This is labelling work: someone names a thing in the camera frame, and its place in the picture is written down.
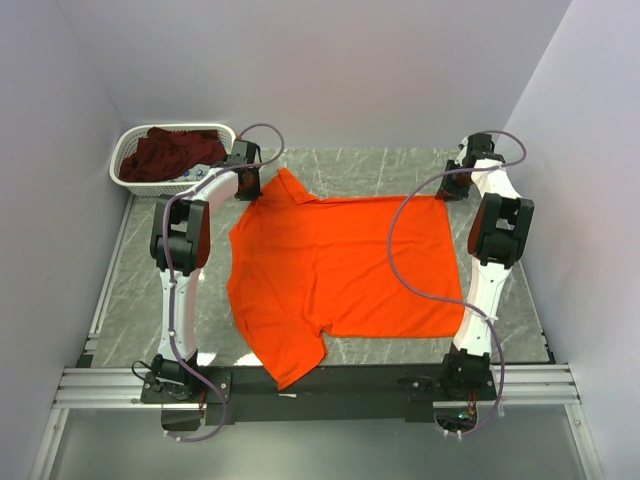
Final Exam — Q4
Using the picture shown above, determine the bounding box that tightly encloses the orange polo shirt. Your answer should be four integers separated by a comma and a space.
227, 169, 463, 389

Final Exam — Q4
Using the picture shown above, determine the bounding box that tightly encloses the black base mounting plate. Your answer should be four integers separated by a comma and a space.
140, 364, 496, 426

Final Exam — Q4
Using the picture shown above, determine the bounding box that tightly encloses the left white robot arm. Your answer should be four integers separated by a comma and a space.
145, 139, 262, 403

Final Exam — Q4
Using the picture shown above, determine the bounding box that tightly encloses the dark red shirt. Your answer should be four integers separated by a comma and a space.
118, 127, 227, 183

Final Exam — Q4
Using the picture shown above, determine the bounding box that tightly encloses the white printed shirt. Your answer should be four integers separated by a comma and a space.
172, 164, 210, 183

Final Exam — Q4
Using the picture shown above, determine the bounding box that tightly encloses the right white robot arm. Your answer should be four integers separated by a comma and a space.
436, 130, 535, 400

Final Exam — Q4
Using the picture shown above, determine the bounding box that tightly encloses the aluminium rail frame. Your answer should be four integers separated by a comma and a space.
29, 364, 605, 479

